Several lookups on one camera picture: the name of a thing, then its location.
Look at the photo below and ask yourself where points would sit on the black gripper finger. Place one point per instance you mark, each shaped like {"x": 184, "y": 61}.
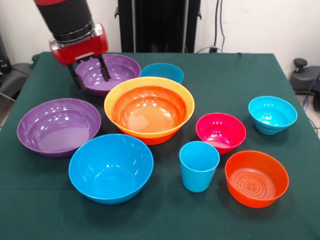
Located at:
{"x": 105, "y": 72}
{"x": 77, "y": 80}

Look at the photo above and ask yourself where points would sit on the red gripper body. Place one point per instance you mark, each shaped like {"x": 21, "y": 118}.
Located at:
{"x": 80, "y": 50}

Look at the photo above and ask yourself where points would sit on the dark green tablecloth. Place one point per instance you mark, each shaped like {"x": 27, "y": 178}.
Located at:
{"x": 225, "y": 220}

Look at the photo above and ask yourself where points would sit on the glossy red bowl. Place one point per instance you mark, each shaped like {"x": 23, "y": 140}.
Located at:
{"x": 150, "y": 117}

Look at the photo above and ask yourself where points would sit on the large blue bowl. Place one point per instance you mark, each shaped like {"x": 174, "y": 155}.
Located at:
{"x": 110, "y": 165}

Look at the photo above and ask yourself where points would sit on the dark grey pedestal foot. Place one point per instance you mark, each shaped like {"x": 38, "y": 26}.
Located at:
{"x": 305, "y": 77}
{"x": 17, "y": 72}

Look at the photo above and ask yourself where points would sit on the magenta bowl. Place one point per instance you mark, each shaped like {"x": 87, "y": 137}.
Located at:
{"x": 220, "y": 130}

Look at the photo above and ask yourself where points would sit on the blue cup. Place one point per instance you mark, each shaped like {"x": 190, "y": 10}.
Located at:
{"x": 197, "y": 175}

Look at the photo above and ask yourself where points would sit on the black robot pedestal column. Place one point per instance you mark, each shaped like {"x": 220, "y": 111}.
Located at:
{"x": 155, "y": 25}

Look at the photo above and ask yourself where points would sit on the purple bowl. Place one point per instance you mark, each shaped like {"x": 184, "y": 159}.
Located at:
{"x": 120, "y": 67}
{"x": 57, "y": 127}

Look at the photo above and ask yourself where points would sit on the cyan ribbed bowl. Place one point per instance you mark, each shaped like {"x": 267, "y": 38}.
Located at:
{"x": 272, "y": 112}

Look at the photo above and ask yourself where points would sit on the large orange bowl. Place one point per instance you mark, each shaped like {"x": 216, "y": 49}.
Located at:
{"x": 155, "y": 140}

